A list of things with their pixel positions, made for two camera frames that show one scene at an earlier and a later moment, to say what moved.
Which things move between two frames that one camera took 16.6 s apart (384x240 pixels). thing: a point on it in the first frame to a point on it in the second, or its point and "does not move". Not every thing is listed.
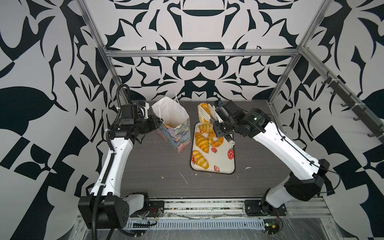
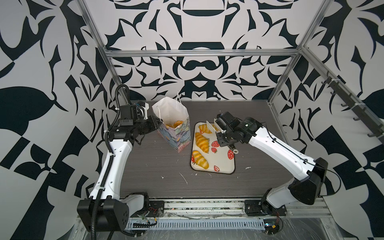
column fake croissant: (202, 142) does not move
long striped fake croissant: (206, 128) does not move
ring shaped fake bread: (217, 143) to (175, 125)
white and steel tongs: (212, 116) to (210, 127)
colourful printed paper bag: (175, 129) does not move
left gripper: (154, 122) does not move
